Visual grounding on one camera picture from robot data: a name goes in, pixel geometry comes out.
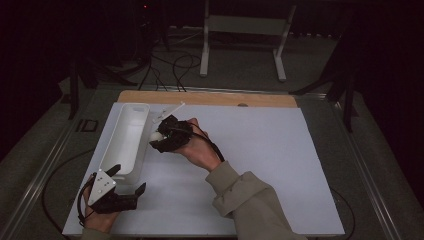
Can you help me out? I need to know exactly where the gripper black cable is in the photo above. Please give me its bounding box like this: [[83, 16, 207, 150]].
[[186, 121, 356, 240], [40, 148, 96, 240]]

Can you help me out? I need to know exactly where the black tripod stand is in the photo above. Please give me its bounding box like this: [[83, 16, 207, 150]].
[[289, 19, 359, 134], [64, 49, 138, 121]]

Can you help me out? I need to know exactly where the white plastic bin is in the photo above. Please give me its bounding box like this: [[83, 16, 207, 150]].
[[98, 102, 153, 185]]

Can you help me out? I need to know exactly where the white metal stand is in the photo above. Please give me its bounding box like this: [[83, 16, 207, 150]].
[[199, 0, 298, 83]]

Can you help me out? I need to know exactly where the white table mat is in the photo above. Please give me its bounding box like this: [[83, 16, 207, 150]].
[[62, 101, 346, 237]]

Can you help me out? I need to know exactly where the person's right hand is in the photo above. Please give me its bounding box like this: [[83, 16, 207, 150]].
[[173, 117, 223, 173]]

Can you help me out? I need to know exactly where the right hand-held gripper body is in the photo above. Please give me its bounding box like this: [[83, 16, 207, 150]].
[[151, 101, 194, 151]]

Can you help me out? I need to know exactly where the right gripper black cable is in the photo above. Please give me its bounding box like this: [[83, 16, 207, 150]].
[[186, 121, 356, 240]]

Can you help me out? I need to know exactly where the person's left hand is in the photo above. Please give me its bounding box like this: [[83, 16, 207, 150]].
[[81, 186, 119, 234]]

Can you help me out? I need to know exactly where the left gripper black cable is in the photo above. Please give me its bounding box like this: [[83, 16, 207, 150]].
[[40, 148, 96, 240]]

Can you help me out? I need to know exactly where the black floor cable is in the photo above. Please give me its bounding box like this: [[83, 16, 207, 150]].
[[171, 53, 203, 93], [138, 49, 169, 92]]

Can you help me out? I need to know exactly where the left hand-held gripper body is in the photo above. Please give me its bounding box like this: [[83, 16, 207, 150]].
[[87, 169, 139, 215]]

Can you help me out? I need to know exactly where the dark equipment stand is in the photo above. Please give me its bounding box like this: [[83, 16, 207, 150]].
[[133, 0, 171, 68]]

